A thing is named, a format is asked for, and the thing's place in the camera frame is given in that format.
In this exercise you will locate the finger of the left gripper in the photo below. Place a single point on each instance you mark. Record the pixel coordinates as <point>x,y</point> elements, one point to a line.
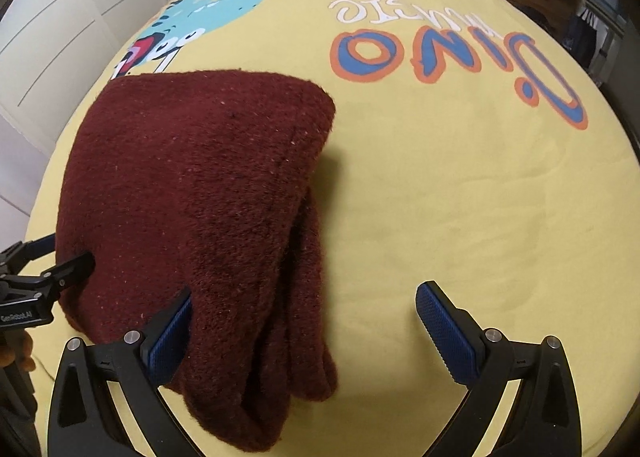
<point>14,258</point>
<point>71,273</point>

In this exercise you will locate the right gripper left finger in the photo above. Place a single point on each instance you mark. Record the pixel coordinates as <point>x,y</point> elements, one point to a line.
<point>84,419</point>

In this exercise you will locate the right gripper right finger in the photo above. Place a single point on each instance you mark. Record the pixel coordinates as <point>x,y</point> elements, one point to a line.
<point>544,417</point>

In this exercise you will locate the dark red knitted sweater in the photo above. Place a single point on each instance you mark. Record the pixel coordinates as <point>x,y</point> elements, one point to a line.
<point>201,181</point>

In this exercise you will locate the operator left hand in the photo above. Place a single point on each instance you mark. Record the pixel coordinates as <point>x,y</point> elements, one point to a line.
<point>20,352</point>

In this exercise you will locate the white wardrobe doors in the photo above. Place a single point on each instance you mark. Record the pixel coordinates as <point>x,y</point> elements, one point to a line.
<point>52,52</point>

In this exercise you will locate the yellow dinosaur print bedsheet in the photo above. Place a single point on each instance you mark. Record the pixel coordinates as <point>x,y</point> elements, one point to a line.
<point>468,148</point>

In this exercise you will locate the dark bag by dresser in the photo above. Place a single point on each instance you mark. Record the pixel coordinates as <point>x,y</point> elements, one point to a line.
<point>580,38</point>

